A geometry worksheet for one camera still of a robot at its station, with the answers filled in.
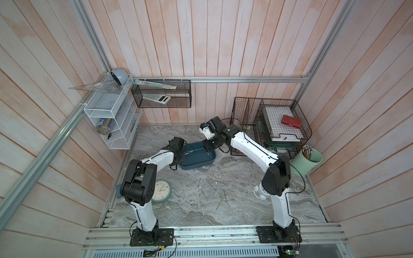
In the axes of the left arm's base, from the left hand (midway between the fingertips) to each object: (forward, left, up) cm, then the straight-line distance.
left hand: (180, 160), depth 98 cm
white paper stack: (+7, -58, +19) cm, 61 cm away
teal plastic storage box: (+3, -10, 0) cm, 11 cm away
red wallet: (+14, -66, +21) cm, 70 cm away
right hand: (+1, -15, +14) cm, 20 cm away
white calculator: (+30, +14, +25) cm, 41 cm away
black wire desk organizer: (+33, -47, +10) cm, 58 cm away
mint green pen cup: (-9, -68, +11) cm, 69 cm away
